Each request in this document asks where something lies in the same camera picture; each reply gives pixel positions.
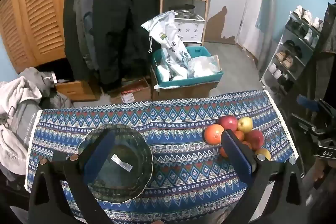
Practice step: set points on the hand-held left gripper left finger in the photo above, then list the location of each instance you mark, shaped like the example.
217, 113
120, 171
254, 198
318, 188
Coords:
101, 151

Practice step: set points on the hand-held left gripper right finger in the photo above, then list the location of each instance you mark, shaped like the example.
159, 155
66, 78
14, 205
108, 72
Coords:
236, 154

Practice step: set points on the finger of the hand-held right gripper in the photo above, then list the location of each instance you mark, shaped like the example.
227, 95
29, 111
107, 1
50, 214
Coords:
305, 124
307, 103

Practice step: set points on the red apple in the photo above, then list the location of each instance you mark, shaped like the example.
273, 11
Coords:
255, 138
227, 123

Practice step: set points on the yellow apple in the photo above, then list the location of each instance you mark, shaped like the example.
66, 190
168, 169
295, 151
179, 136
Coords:
263, 153
245, 124

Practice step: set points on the large orange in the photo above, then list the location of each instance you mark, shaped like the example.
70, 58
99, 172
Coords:
213, 134

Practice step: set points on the green glass plate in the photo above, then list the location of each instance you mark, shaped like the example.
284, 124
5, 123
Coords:
132, 140

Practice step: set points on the blue patterned tablecloth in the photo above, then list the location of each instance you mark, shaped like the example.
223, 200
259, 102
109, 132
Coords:
178, 134

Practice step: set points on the wooden box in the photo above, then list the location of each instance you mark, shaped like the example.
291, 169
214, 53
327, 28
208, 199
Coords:
76, 89

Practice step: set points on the grey shoe rack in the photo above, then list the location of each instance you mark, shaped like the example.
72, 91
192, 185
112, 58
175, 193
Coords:
295, 36

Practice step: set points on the red label cardboard box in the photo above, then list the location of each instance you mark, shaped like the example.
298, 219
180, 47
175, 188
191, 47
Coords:
136, 92

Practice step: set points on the large cardboard box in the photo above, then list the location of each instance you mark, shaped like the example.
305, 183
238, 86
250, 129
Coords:
183, 92

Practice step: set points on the grey printed sweatshirt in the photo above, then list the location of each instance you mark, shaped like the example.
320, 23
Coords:
26, 119

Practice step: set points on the teal crate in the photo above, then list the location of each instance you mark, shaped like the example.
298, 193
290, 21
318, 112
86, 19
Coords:
189, 81

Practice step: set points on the group of shoes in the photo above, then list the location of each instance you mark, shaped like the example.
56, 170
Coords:
305, 15

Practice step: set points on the clear plastic bag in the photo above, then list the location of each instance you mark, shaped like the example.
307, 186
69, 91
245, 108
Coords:
203, 66

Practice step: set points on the grey crumpled jacket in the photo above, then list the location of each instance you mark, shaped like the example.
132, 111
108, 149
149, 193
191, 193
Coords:
34, 77

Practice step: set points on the small white bag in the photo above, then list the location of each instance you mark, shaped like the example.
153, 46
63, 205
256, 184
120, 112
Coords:
164, 72

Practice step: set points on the white door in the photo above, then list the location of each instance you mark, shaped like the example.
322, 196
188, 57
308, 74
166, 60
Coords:
252, 3

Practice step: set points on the white printed rice bag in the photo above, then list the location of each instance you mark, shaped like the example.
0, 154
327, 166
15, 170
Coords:
170, 40

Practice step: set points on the white plastic basket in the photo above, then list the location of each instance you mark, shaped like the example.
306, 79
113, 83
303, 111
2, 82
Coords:
191, 28

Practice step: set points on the black hanging coat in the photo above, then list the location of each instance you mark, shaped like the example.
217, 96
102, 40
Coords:
118, 16

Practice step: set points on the wooden louvered cabinet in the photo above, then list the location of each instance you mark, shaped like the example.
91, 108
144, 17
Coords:
39, 16

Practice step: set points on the grey hanging jacket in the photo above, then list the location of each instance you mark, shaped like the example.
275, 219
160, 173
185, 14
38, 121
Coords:
85, 3

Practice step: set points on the metal pot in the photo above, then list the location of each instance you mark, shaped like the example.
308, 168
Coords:
183, 12

